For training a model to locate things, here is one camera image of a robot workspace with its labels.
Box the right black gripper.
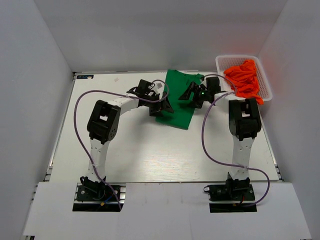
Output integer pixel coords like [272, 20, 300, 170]
[179, 82, 211, 109]

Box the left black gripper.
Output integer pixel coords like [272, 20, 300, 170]
[144, 92, 174, 118]

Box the green t shirt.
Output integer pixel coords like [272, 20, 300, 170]
[155, 69, 203, 130]

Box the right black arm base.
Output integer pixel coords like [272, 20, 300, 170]
[203, 184, 257, 214]

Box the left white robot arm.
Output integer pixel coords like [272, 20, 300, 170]
[73, 79, 174, 200]

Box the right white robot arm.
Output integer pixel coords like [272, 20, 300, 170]
[179, 73, 262, 200]

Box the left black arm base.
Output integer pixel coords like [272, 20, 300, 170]
[72, 183, 121, 213]

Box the white plastic basket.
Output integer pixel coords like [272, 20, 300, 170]
[215, 54, 273, 102]

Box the orange t shirt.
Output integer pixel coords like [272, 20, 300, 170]
[223, 59, 264, 105]

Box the blue table label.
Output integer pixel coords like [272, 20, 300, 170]
[76, 74, 94, 80]

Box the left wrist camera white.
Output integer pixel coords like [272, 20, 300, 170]
[153, 82, 163, 91]

